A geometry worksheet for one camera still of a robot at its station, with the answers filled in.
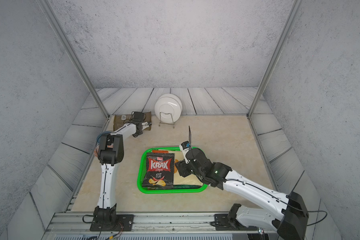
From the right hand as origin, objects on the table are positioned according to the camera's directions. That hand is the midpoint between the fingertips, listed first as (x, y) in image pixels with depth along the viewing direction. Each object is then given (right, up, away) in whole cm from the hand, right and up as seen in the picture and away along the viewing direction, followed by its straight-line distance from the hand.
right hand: (180, 163), depth 73 cm
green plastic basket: (-8, -14, +1) cm, 16 cm away
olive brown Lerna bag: (-46, +23, +41) cm, 66 cm away
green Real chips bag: (+3, -15, +7) cm, 17 cm away
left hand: (-35, +18, +39) cm, 55 cm away
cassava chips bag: (-1, -10, +6) cm, 11 cm away
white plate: (-9, +31, +33) cm, 46 cm away
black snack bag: (-11, -6, +7) cm, 15 cm away
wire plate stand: (-14, +21, +38) cm, 46 cm away
